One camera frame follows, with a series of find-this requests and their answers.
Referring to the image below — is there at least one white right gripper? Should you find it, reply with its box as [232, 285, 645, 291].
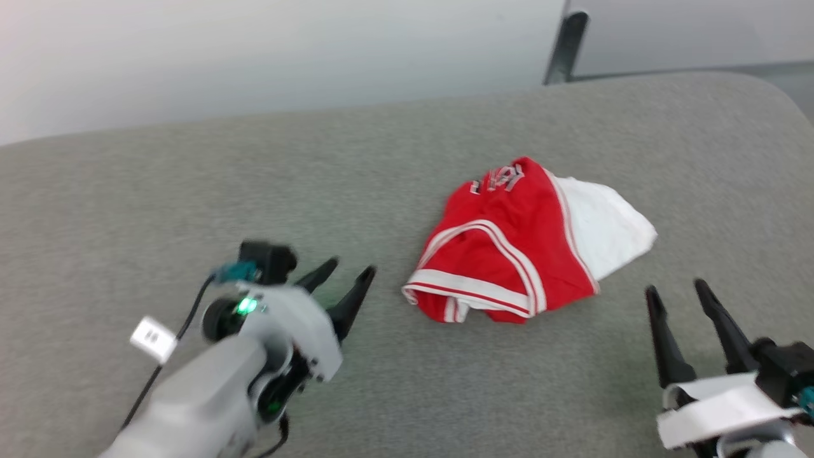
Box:
[645, 278, 810, 458]

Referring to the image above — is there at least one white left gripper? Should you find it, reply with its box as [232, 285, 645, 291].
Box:
[201, 256, 378, 424]

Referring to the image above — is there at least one red and white garment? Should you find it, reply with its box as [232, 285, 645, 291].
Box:
[401, 156, 659, 325]

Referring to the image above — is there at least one thin black cable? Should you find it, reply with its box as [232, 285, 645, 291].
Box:
[120, 274, 220, 432]
[253, 412, 291, 458]

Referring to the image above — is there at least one white cable label tag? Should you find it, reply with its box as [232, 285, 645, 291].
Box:
[130, 316, 178, 365]

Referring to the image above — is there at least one dark metal post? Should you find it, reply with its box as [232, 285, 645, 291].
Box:
[542, 10, 590, 87]

